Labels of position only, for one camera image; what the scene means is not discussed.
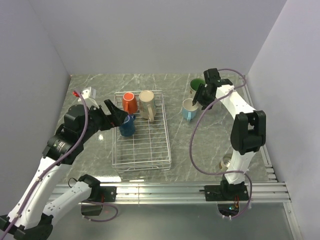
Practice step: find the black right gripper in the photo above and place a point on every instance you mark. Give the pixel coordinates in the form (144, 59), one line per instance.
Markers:
(198, 98)

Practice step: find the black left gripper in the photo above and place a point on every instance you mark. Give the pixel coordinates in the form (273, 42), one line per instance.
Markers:
(117, 116)

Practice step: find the cream mug green inside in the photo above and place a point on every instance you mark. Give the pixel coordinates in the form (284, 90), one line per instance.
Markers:
(194, 85)

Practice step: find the dark blue mug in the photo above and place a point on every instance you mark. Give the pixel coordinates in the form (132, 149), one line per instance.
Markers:
(127, 129)

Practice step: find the orange mug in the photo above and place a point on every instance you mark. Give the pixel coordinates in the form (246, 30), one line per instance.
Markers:
(129, 103)

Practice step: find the light blue mug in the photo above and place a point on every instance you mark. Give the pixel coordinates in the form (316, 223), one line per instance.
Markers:
(189, 110)

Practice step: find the beige tall printed mug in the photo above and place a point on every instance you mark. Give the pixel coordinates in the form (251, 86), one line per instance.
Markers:
(147, 105)

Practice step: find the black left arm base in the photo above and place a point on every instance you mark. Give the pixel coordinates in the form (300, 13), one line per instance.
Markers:
(94, 205)

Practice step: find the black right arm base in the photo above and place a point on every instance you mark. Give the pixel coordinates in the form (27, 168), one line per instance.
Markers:
(228, 196)

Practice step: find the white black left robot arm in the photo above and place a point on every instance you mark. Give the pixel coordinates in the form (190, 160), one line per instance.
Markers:
(33, 217)

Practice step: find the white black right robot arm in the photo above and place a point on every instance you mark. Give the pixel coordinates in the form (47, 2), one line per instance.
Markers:
(247, 136)

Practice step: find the stainless steel cup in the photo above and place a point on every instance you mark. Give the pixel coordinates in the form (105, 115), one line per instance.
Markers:
(224, 164)

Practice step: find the white wire dish rack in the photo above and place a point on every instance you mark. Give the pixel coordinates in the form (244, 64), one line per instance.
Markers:
(148, 148)

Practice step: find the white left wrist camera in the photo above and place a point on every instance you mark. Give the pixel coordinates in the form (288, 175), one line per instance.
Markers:
(89, 96)

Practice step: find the aluminium mounting rail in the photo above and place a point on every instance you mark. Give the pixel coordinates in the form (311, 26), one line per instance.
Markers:
(179, 211)

